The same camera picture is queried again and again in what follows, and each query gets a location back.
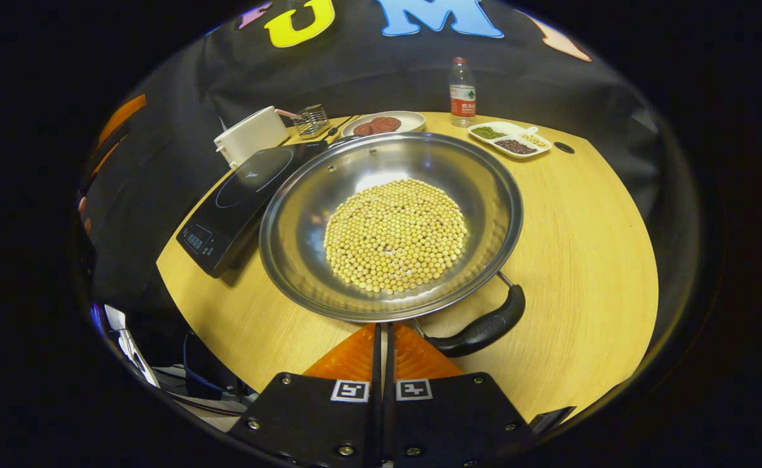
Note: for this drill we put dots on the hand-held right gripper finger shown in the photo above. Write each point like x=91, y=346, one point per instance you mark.
x=388, y=370
x=377, y=370

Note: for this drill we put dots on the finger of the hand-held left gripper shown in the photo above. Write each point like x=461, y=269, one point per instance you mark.
x=106, y=159
x=124, y=117

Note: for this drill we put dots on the black induction cooktop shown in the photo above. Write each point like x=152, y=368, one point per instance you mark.
x=238, y=195

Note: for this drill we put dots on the white toaster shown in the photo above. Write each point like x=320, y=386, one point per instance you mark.
x=251, y=136

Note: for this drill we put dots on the pile of soybeans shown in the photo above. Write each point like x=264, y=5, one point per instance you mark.
x=393, y=234

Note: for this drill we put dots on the pink straw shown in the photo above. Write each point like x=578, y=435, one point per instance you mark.
x=286, y=114

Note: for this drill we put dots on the white sheet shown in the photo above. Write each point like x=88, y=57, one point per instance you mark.
x=130, y=344

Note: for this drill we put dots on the brown meat patty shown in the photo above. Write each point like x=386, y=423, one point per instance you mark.
x=386, y=124
x=362, y=129

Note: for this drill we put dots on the black backdrop cloth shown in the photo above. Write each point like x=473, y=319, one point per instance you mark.
x=368, y=71

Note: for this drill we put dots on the white round plate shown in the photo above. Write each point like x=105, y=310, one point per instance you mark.
x=413, y=120

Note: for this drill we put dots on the heap of dark beans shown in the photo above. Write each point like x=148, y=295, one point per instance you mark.
x=516, y=147

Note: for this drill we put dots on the heap of green beans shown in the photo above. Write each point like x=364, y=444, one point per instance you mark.
x=488, y=132

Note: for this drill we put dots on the white divided dish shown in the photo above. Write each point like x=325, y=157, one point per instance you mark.
x=510, y=135

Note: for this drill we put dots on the heap of yellow beans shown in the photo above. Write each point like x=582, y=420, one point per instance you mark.
x=534, y=140

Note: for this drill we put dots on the clear plastic water bottle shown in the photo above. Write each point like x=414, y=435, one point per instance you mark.
x=462, y=97

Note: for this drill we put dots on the black table grommet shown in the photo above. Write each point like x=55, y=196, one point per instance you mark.
x=564, y=147

